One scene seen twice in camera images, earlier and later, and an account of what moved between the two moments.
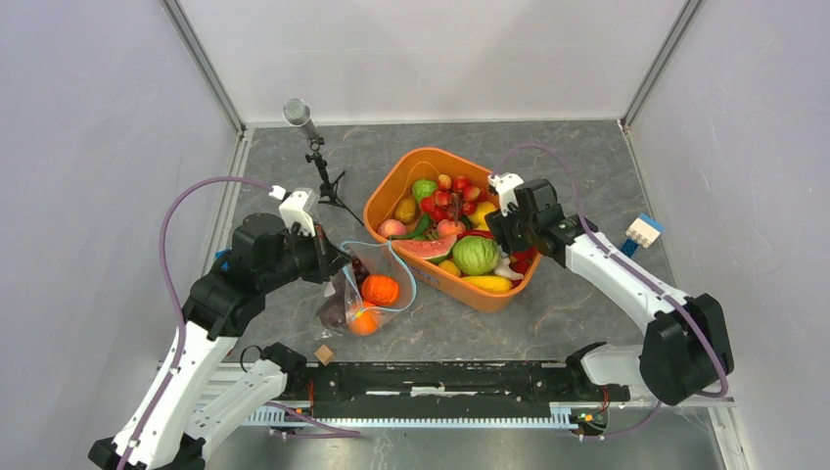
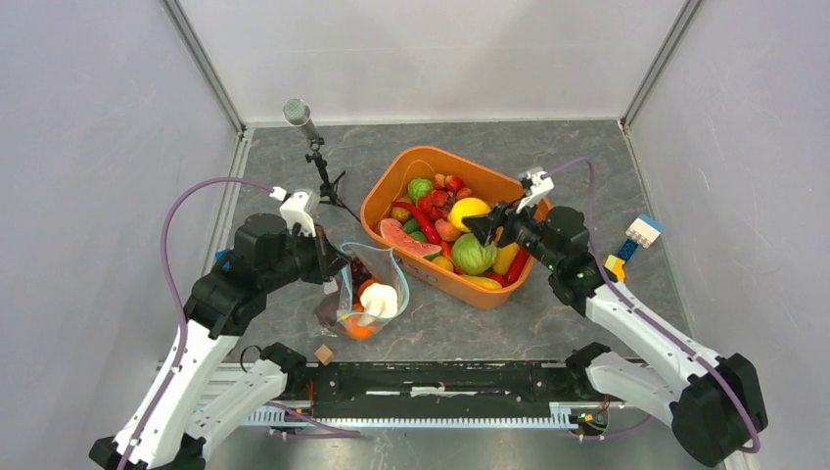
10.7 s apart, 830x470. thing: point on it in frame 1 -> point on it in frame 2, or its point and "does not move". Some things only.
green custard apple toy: (423, 188) does not move
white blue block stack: (644, 231) does not move
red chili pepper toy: (523, 258) -> (428, 228)
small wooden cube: (324, 354) does not move
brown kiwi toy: (405, 210) does not move
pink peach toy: (391, 227) -> (447, 231)
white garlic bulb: (506, 271) -> (380, 300)
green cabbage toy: (476, 255) does not move
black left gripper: (329, 260) does not move
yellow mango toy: (489, 283) -> (506, 255)
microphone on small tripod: (299, 112) does not move
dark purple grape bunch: (360, 272) does not move
